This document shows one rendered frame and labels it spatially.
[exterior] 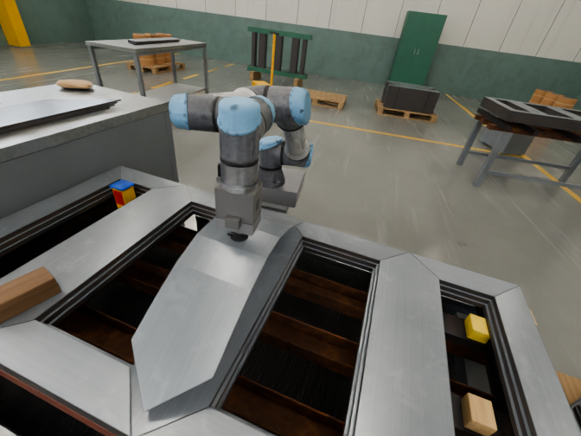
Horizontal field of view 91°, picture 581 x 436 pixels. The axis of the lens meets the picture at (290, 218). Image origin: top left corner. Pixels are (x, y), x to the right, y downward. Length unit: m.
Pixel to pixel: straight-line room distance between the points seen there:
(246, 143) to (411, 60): 9.60
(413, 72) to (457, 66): 1.49
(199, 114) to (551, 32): 11.36
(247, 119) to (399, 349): 0.60
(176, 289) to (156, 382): 0.17
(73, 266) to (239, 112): 0.65
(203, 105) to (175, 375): 0.52
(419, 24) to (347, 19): 2.08
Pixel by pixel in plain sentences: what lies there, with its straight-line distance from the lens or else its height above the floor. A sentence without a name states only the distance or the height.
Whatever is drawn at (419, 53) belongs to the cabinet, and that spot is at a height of 1.02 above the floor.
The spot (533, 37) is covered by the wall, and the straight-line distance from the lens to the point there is 11.56.
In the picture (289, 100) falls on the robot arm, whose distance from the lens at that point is 0.97.
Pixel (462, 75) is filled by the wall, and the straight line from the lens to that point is 11.08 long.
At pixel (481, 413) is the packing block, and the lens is 0.85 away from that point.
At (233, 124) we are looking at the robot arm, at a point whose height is 1.31.
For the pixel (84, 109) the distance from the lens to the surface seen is 1.50.
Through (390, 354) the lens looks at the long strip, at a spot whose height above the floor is 0.86.
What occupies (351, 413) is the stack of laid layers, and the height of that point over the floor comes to 0.83.
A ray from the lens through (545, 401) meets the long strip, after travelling 0.90.
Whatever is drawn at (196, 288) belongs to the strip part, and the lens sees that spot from 0.63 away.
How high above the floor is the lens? 1.46
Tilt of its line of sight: 35 degrees down
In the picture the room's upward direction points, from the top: 8 degrees clockwise
